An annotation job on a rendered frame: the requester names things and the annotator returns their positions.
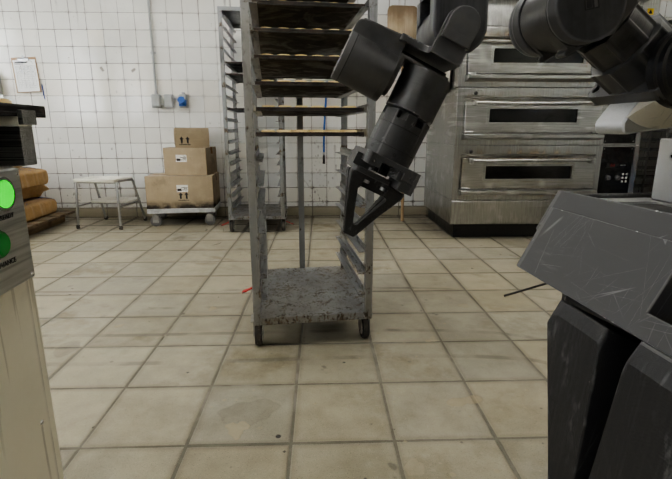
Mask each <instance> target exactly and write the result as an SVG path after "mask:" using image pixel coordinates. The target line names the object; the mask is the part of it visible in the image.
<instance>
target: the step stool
mask: <svg viewBox="0 0 672 479"><path fill-rule="evenodd" d="M124 181H132V184H133V187H134V190H135V193H136V196H137V197H119V191H118V184H119V182H124ZM73 182H75V184H74V186H75V202H76V218H77V225H76V229H80V222H79V207H80V206H84V205H88V204H101V208H102V211H103V214H104V219H105V220H108V216H107V215H106V212H105V209H104V206H103V204H117V207H118V217H119V230H123V226H122V220H121V210H120V208H121V207H124V206H128V205H131V204H134V203H138V202H139V206H140V209H141V212H142V215H143V218H144V221H147V217H146V216H145V213H144V210H143V207H142V204H141V201H140V199H141V197H139V195H138V192H137V189H136V185H135V182H134V180H133V179H132V176H89V177H83V178H77V179H73ZM77 183H94V185H95V188H96V192H97V195H98V199H94V200H91V202H88V203H84V204H80V205H78V189H77ZM97 184H115V188H116V197H103V198H101V196H100V193H99V190H98V186H97ZM130 202H131V203H130ZM120 204H124V205H121V206H120Z"/></svg>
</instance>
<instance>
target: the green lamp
mask: <svg viewBox="0 0 672 479"><path fill-rule="evenodd" d="M13 201H14V190H13V187H12V185H11V184H10V183H9V182H8V181H6V180H2V181H0V206H2V207H3V208H9V207H10V206H11V205H12V204H13Z"/></svg>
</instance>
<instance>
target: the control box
mask: <svg viewBox="0 0 672 479"><path fill-rule="evenodd" d="M2 180H6V181H8V182H9V183H10V184H11V185H12V187H13V190H14V201H13V204H12V205H11V206H10V207H9V208H3V207H2V206H0V231H3V232H5V233H6V234H7V235H8V236H9V238H10V242H11V247H10V251H9V253H8V254H7V255H6V256H5V257H4V258H0V296H1V295H2V294H4V293H6V292H8V291H9V290H11V289H13V288H15V287H16V286H18V285H20V284H21V283H23V282H25V281H27V280H28V279H30V278H32V277H34V276H35V272H34V266H33V259H32V253H31V247H30V240H29V234H28V227H27V221H26V215H25V208H24V202H23V196H22V189H21V183H20V176H19V170H18V168H0V181H2Z"/></svg>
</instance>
